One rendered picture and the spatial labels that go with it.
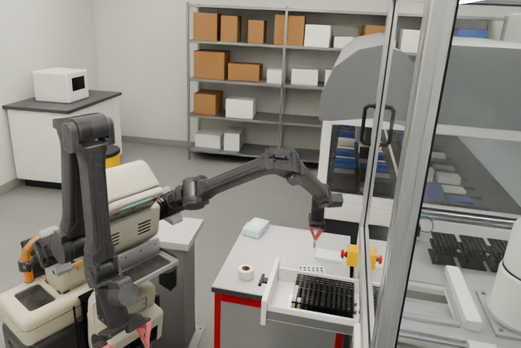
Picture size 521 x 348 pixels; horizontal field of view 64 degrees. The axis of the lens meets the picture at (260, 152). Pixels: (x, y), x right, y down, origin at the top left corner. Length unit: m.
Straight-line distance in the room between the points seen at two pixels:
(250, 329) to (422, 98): 1.41
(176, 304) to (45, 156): 2.84
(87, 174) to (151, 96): 5.16
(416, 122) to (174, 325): 2.00
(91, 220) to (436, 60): 0.84
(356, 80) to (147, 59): 4.33
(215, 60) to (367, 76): 3.41
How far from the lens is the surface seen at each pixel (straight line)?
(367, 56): 2.14
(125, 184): 1.37
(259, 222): 2.28
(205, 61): 5.38
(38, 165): 4.96
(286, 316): 1.57
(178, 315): 2.49
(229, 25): 5.23
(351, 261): 1.92
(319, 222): 1.78
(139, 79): 6.21
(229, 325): 1.99
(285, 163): 1.31
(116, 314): 1.20
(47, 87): 4.97
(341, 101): 2.17
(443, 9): 0.81
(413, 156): 0.84
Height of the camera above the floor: 1.86
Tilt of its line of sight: 18 degrees down
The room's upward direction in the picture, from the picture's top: 3 degrees clockwise
